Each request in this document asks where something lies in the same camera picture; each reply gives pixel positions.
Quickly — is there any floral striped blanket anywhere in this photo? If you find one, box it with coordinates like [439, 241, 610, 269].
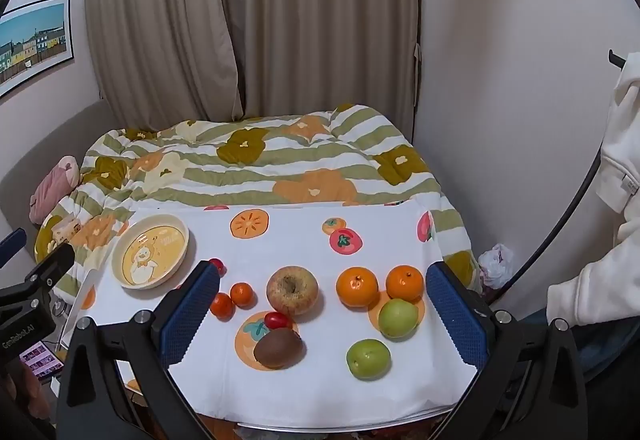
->
[32, 103, 483, 301]

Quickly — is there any pink plush pillow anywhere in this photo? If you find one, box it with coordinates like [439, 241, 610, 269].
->
[29, 155, 82, 226]

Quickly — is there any cream plate with duck print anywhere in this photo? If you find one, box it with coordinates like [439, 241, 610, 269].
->
[110, 214, 190, 290]

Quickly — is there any black curved cable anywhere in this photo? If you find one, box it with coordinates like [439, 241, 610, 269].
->
[492, 145, 603, 306]

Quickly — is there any russet apple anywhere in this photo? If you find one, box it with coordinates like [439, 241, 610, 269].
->
[265, 265, 320, 317]

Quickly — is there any small tangerine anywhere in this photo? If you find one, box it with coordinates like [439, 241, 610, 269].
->
[229, 282, 254, 309]
[209, 293, 236, 321]

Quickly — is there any wall poster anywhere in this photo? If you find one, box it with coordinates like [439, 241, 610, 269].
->
[0, 0, 75, 98]

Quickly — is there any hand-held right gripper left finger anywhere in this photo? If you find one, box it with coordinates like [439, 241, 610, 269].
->
[52, 260, 223, 440]

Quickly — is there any orange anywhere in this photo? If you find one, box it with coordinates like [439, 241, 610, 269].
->
[335, 266, 379, 309]
[385, 265, 425, 302]

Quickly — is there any white fruit-print cloth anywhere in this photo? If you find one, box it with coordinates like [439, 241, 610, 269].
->
[62, 199, 481, 431]

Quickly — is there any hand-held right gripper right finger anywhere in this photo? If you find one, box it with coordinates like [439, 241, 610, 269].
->
[424, 261, 588, 440]

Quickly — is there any green apple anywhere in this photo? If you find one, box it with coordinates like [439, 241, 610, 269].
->
[378, 299, 419, 339]
[346, 338, 392, 380]

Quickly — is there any brown kiwi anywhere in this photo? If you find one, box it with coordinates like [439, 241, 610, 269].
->
[253, 327, 305, 369]

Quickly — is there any white plastic bag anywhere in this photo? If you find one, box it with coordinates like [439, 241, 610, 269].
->
[477, 243, 513, 290]

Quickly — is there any tissue pack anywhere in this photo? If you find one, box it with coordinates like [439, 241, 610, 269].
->
[51, 216, 83, 246]

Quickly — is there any white hanging garment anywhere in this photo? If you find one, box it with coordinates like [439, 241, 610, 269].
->
[546, 51, 640, 326]

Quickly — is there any smartphone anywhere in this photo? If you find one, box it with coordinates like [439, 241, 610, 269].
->
[20, 340, 66, 378]

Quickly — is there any beige curtain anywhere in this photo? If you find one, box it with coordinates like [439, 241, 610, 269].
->
[82, 0, 421, 141]

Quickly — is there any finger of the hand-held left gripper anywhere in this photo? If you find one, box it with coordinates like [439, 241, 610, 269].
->
[0, 227, 27, 263]
[0, 245, 75, 308]

